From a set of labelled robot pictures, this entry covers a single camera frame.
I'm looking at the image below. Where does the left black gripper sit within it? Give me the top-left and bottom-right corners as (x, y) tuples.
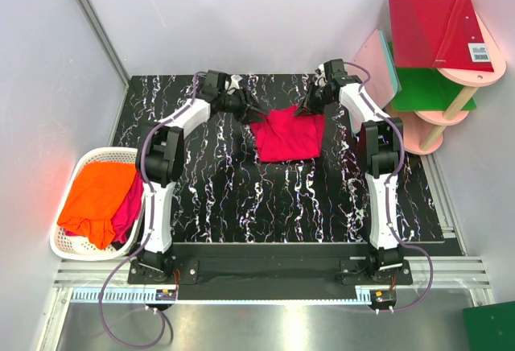
(218, 86), (270, 126)

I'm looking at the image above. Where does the pink board teal edge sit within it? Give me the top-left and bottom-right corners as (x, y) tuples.
(351, 29), (401, 109)

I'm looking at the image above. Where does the crimson red t shirt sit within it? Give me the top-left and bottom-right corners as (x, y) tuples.
(250, 105), (325, 163)

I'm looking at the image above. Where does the orange t shirt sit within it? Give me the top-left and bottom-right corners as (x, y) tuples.
(57, 162), (136, 250)

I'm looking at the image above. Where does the green acrylic sheet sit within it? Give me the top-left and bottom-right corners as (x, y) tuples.
(388, 67), (464, 112)

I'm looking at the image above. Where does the magenta t shirt in basket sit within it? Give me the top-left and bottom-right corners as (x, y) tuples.
(65, 172), (142, 243)

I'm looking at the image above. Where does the purple cable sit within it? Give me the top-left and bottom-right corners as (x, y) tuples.
(97, 71), (206, 347)
(344, 60), (435, 314)

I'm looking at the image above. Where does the aluminium frame rail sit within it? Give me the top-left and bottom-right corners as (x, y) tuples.
(56, 0), (130, 82)

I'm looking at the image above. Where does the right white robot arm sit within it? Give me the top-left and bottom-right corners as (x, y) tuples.
(295, 59), (405, 284)

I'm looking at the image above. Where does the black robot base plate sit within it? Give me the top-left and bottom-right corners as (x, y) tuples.
(127, 242), (464, 301)

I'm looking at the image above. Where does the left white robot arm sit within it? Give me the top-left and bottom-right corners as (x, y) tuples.
(135, 70), (266, 283)

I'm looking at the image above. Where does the red acrylic sheet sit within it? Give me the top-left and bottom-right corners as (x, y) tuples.
(389, 0), (493, 72)

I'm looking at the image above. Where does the white plastic laundry basket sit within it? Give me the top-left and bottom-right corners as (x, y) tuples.
(50, 147), (145, 262)

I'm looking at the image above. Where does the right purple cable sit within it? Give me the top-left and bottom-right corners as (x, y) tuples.
(344, 60), (435, 314)

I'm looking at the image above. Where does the pink wooden tiered shelf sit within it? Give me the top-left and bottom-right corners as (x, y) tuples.
(387, 0), (507, 155)

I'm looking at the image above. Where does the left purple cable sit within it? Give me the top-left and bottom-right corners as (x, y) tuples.
(97, 71), (206, 347)

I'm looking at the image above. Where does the dark green board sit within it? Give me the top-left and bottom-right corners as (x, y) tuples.
(463, 301), (515, 351)

